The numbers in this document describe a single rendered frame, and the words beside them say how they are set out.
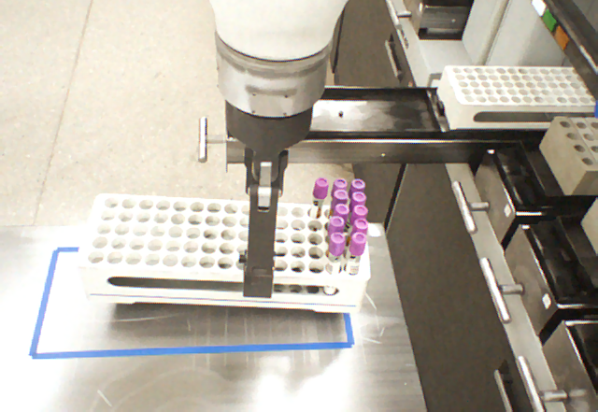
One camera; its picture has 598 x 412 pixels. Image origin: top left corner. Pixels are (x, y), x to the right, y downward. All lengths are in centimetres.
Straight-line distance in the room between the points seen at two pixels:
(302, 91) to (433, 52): 86
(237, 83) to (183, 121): 174
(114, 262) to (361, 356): 28
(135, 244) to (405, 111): 54
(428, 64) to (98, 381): 88
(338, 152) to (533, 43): 38
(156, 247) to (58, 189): 138
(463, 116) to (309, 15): 60
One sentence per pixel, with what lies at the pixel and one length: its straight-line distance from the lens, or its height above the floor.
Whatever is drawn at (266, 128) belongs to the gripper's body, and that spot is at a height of 110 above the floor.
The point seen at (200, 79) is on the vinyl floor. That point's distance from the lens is 239.
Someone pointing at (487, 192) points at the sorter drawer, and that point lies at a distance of 100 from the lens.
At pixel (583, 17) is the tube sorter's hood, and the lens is 95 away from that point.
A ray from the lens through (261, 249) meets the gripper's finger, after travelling 54.
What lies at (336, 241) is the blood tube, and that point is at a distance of 59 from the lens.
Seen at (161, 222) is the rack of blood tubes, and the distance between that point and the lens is 69.
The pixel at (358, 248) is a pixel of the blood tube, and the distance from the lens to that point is 60.
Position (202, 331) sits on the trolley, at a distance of 70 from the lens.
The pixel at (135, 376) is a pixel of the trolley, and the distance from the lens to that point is 69.
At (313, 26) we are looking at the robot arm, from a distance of 43.
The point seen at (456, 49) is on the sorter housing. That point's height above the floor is 73.
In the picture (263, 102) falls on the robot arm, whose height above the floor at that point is 113.
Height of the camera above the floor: 143
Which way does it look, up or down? 47 degrees down
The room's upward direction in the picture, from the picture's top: 7 degrees clockwise
